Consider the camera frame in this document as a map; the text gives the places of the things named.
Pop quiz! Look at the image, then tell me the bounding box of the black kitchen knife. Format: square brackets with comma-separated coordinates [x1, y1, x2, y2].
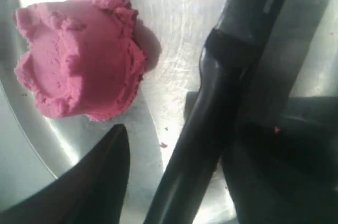
[145, 0, 285, 223]

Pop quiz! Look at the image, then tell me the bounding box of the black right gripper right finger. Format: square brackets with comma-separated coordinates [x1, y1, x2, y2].
[222, 123, 337, 223]

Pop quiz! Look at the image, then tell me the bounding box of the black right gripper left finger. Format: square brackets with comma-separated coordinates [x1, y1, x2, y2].
[1, 124, 129, 223]

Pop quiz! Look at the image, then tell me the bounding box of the pink dough lump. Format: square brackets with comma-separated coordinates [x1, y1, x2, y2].
[14, 0, 146, 121]

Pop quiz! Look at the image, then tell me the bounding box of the round stainless steel plate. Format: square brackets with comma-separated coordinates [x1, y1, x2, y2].
[1, 0, 337, 223]

